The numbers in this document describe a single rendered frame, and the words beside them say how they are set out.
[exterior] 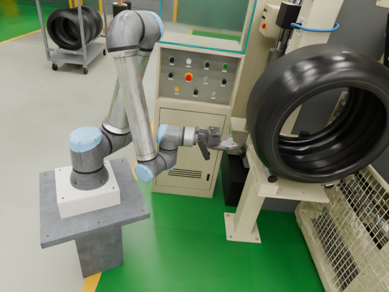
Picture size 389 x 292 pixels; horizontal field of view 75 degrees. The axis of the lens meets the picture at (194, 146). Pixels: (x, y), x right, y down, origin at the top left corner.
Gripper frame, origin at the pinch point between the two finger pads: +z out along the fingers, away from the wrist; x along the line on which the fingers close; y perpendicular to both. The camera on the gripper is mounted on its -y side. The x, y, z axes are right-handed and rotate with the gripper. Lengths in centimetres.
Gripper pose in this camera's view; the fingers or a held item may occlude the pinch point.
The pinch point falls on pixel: (235, 146)
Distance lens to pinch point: 122.3
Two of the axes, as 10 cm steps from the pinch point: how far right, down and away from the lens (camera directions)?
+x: 0.1, -5.7, 8.2
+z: 9.9, 1.1, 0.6
